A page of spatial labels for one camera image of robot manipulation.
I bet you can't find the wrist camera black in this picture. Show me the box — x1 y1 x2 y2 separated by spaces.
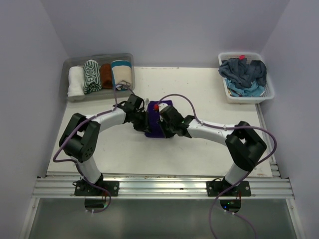
128 94 145 110
159 103 184 124

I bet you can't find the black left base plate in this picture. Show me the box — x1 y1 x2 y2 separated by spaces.
72 180 120 197

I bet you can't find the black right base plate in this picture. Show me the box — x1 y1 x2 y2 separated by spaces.
206 180 252 197

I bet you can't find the white rolled towel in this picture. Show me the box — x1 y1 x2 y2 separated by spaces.
68 66 84 97

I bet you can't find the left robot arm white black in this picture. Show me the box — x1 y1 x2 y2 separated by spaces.
59 105 150 196

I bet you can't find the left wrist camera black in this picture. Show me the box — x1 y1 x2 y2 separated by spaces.
128 94 145 110

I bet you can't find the green striped rolled towel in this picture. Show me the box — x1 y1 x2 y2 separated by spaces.
83 59 102 94

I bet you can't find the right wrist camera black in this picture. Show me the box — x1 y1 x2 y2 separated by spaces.
159 103 184 124

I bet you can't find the brown rolled towel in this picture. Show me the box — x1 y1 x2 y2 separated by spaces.
100 63 113 89

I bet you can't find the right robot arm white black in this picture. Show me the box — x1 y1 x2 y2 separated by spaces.
159 113 267 196

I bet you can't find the beige teal rolled towel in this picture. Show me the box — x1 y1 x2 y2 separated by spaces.
111 60 132 91

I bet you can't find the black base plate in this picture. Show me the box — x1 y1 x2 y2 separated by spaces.
72 180 120 197
206 180 252 197

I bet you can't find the light blue crumpled towel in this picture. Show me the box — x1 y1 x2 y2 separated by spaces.
225 78 265 97

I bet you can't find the purple towel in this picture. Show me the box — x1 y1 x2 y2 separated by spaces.
145 101 174 138

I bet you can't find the dark grey crumpled towel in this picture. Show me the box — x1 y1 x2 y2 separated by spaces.
218 58 267 89

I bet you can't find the clear plastic tray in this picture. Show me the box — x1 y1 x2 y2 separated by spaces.
61 53 135 101

